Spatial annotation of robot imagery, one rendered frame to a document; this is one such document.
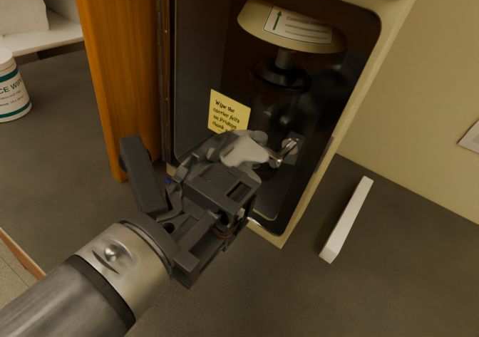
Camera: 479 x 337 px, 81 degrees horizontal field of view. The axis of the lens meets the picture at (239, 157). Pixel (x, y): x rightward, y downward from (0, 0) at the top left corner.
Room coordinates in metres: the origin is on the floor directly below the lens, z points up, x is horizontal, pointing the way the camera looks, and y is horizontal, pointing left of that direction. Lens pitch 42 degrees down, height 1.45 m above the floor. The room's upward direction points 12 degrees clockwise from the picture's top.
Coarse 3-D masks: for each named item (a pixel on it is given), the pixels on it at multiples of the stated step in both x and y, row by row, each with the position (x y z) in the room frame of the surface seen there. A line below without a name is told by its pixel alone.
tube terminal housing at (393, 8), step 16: (352, 0) 0.34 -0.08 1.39; (368, 0) 0.33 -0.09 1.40; (384, 0) 0.32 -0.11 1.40; (400, 0) 0.32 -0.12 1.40; (384, 16) 0.32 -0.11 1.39; (400, 16) 0.32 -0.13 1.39; (384, 32) 0.32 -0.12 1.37; (384, 48) 0.33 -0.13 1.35; (368, 64) 0.32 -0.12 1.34; (368, 80) 0.33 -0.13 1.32; (352, 96) 0.32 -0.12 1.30; (352, 112) 0.34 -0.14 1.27; (336, 128) 0.32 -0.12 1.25; (336, 144) 0.35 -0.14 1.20; (320, 176) 0.36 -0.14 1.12; (304, 192) 0.32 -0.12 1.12; (304, 208) 0.38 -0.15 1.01; (256, 224) 0.34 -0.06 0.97; (288, 224) 0.32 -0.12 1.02; (272, 240) 0.33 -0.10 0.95
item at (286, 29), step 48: (192, 0) 0.41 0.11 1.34; (240, 0) 0.38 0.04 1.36; (288, 0) 0.35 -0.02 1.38; (336, 0) 0.33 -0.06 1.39; (192, 48) 0.41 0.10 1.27; (240, 48) 0.37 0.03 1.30; (288, 48) 0.34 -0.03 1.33; (336, 48) 0.32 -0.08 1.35; (192, 96) 0.41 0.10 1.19; (240, 96) 0.37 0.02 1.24; (288, 96) 0.34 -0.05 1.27; (336, 96) 0.31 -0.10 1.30; (192, 144) 0.41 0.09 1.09; (288, 192) 0.31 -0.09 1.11
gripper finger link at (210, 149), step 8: (216, 136) 0.25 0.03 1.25; (224, 136) 0.26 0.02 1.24; (232, 136) 0.27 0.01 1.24; (208, 144) 0.23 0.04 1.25; (216, 144) 0.24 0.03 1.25; (224, 144) 0.25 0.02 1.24; (192, 152) 0.22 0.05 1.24; (200, 152) 0.22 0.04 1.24; (208, 152) 0.22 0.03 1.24; (216, 152) 0.23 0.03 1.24; (192, 160) 0.22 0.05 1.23; (200, 160) 0.22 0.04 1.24; (216, 160) 0.23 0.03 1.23; (192, 168) 0.21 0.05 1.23
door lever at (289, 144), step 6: (288, 138) 0.32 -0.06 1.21; (258, 144) 0.30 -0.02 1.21; (282, 144) 0.33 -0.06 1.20; (288, 144) 0.32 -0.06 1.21; (294, 144) 0.32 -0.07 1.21; (270, 150) 0.29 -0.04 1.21; (282, 150) 0.30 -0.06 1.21; (288, 150) 0.31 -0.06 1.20; (294, 150) 0.32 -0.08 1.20; (270, 156) 0.28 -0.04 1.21; (276, 156) 0.28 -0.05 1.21; (282, 156) 0.29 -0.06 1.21; (270, 162) 0.28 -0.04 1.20; (276, 162) 0.27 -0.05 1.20; (282, 162) 0.29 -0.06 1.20
